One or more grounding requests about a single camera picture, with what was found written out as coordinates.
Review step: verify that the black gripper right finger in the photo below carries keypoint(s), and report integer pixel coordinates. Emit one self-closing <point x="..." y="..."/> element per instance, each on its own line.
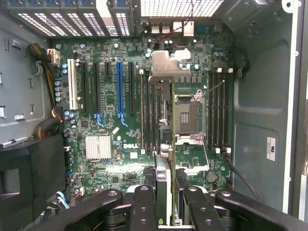
<point x="204" y="214"/>

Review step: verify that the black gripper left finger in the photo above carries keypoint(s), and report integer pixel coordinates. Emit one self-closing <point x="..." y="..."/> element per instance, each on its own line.
<point x="143" y="209"/>

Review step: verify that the round coin battery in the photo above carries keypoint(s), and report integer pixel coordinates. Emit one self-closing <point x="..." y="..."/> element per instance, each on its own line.
<point x="211" y="176"/>

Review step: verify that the silver chipset heatsink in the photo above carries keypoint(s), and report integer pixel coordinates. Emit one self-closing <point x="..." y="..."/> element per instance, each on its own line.
<point x="98" y="148"/>

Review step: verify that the green Dell motherboard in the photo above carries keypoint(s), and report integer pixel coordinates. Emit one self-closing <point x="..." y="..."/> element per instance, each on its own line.
<point x="113" y="120"/>

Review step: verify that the CPU socket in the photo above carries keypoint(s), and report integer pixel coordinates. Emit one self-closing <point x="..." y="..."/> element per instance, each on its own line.
<point x="187" y="118"/>

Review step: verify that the black RAM slot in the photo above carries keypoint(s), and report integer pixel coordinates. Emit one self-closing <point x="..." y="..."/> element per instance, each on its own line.
<point x="217" y="108"/>
<point x="228" y="108"/>
<point x="211" y="108"/>
<point x="222" y="108"/>

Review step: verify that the black plastic shroud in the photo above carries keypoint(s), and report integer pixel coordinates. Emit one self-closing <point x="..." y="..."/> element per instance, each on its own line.
<point x="36" y="168"/>

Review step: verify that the thin metal locking lever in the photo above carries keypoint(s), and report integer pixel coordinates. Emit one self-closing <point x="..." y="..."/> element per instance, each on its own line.
<point x="214" y="87"/>

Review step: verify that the black expansion slot blue latch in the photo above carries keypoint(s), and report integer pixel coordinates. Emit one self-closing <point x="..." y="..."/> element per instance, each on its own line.
<point x="97" y="89"/>

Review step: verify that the open black PC case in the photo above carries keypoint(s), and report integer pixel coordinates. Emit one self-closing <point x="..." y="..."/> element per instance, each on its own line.
<point x="260" y="96"/>

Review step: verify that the white expansion slot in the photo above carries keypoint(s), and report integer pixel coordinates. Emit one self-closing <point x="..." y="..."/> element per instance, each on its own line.
<point x="72" y="84"/>

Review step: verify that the short black expansion slot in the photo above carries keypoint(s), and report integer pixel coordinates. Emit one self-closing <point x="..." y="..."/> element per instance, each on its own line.
<point x="107" y="69"/>

